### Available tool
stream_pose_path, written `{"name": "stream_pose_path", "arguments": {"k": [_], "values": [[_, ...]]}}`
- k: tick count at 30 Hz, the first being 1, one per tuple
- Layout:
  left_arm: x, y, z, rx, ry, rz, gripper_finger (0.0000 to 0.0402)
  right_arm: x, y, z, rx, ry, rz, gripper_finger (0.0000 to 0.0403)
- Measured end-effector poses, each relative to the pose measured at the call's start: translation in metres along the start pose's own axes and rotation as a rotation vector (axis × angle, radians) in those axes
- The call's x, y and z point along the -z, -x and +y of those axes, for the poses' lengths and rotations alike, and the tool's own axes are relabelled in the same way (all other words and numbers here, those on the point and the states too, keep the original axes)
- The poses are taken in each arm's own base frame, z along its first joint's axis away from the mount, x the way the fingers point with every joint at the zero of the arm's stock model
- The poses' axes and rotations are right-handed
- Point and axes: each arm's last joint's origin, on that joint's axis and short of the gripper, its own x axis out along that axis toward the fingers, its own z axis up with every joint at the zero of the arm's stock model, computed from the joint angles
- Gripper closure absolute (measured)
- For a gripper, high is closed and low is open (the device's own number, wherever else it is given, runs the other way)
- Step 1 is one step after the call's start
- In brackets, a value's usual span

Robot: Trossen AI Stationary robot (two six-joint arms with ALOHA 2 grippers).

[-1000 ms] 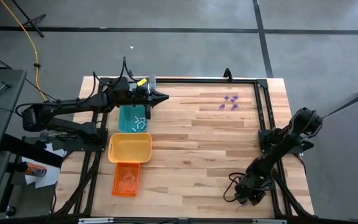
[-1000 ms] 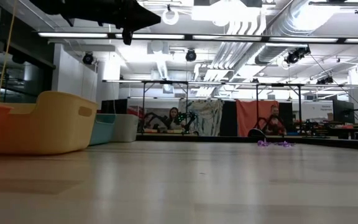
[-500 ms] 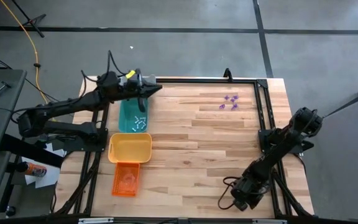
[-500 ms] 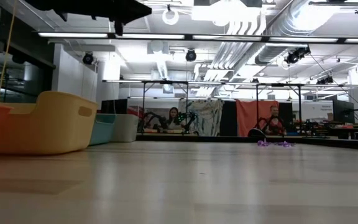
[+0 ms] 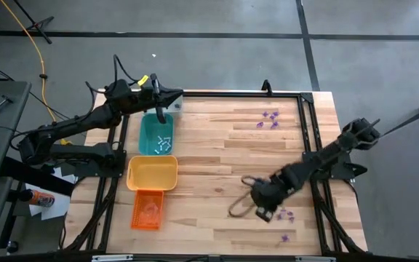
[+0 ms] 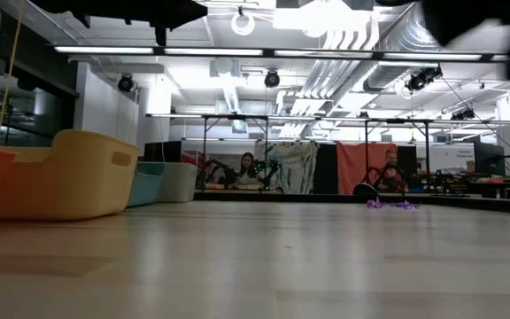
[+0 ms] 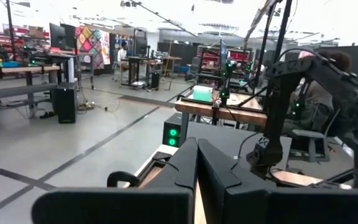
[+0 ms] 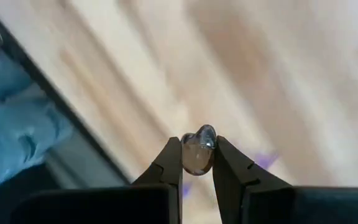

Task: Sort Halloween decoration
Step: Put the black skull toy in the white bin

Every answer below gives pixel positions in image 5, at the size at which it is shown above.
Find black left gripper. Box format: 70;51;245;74
135;73;184;124

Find orange slotted plastic basket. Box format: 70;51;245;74
130;189;165;231

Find silver aluminium bar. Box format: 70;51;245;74
91;254;135;262
295;255;337;262

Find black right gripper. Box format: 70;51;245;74
250;174;296;223

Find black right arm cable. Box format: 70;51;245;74
228;175;265;218

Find yellow cable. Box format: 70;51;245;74
0;0;73;146

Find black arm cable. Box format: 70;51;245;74
228;175;265;218
85;53;141;110

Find black aluminium rig frame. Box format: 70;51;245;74
0;79;419;262

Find yellow plastic bin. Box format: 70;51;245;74
126;155;179;192

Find black caster wheel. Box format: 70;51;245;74
5;239;19;255

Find black tripod stand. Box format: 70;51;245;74
12;0;55;45

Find orange spray can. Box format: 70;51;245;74
19;188;56;209

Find teal plastic bin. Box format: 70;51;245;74
138;112;175;156

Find white paper sheets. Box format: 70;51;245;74
25;166;79;221

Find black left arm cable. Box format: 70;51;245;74
85;53;141;110

